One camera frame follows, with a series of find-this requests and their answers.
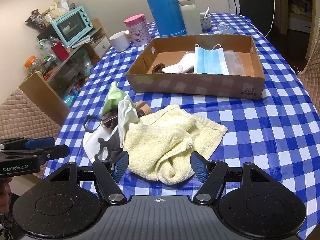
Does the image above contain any wooden shelf cabinet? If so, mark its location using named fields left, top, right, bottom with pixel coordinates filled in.
left=45, top=18, right=111, bottom=98

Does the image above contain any cream yellow towel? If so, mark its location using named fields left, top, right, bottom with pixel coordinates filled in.
left=124, top=105, right=228, bottom=185

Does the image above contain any white power cable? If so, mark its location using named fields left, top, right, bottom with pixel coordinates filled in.
left=265, top=0, right=277, bottom=38

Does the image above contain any blue checkered tablecloth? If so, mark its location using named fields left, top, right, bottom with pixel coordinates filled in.
left=44, top=12, right=319, bottom=238

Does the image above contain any quilted brown chair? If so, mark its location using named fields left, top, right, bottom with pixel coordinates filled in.
left=298, top=26, right=320, bottom=113
left=1, top=72, right=70, bottom=139

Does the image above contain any quilted brown chair left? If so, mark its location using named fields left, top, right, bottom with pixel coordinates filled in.
left=1, top=72, right=70, bottom=139

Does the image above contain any blue tissue packet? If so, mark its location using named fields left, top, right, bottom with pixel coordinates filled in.
left=217, top=22, right=234, bottom=35

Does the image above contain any red box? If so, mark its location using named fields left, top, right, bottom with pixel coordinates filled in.
left=51, top=41, right=69, bottom=61

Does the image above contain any white pink folded cloth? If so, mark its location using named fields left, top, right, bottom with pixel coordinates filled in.
left=162, top=52, right=196, bottom=74

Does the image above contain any brown knitted scrunchie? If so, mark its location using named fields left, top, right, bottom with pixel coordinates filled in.
left=151, top=63, right=165, bottom=74

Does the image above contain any white face mask black trim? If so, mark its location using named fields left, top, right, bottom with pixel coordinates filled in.
left=82, top=115, right=123, bottom=163

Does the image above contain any clear plastic packaged mask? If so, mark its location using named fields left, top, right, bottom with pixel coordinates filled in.
left=223, top=50, right=246, bottom=76

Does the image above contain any blue thermos flask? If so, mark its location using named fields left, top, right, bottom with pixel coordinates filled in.
left=147, top=0, right=187, bottom=37

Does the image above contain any pink hello kitty cup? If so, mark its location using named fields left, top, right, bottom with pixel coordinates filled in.
left=123, top=14, right=151, bottom=47

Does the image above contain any white insulated bottle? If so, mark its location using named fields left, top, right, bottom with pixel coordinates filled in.
left=178, top=0, right=202, bottom=35

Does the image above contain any brown cardboard box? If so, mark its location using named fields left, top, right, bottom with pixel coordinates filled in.
left=125, top=34, right=265, bottom=100

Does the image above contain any patterned small ceramic cup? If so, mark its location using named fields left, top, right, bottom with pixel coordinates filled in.
left=199, top=13, right=212, bottom=31

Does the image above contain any left human hand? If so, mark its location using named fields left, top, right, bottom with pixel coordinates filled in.
left=0, top=177, right=12, bottom=214

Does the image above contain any blue surgical mask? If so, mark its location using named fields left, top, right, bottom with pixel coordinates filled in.
left=194, top=44, right=229, bottom=75

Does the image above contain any white cloth mask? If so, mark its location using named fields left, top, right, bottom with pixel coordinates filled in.
left=118, top=95, right=139, bottom=148

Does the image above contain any orange lid jar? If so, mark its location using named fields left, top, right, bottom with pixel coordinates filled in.
left=24, top=55, right=46, bottom=76

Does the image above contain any quilted brown chair right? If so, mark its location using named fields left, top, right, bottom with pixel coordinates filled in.
left=298, top=26, right=320, bottom=113

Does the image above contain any teal toaster oven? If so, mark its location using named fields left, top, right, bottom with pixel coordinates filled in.
left=52, top=6, right=94, bottom=47

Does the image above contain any light green cloth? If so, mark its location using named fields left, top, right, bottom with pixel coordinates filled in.
left=100, top=81, right=126, bottom=116

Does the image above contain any white ceramic mug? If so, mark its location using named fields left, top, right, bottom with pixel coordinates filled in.
left=110, top=31, right=130, bottom=52

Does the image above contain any purple velvet scrunchie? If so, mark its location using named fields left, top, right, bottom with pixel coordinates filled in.
left=101, top=111, right=118, bottom=130

